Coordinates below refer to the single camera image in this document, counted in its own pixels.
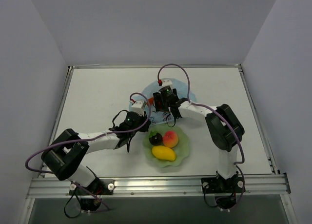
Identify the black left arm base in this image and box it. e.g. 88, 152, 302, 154
70, 178, 115, 213

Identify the red green fake fruit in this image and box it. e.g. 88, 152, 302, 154
149, 131, 163, 146

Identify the aluminium table frame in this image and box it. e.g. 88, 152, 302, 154
20, 64, 297, 224

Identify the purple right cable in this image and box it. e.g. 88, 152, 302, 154
157, 63, 244, 209

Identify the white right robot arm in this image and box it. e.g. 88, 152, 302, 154
153, 86, 245, 191

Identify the green scalloped glass bowl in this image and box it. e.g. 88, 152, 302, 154
142, 124, 191, 174

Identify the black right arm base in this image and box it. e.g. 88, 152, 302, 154
201, 172, 246, 213

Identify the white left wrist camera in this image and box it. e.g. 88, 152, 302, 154
130, 100, 146, 116

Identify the orange fake fruit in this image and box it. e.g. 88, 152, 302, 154
162, 131, 179, 148

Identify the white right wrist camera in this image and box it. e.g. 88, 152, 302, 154
157, 79, 173, 87

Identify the blue printed plastic bag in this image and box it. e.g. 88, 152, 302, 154
129, 79, 188, 125

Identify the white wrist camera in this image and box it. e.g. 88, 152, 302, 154
130, 100, 146, 116
157, 79, 173, 87

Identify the yellow fake fruit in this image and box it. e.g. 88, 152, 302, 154
152, 145, 176, 162

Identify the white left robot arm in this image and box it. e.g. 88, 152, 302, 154
41, 111, 151, 194

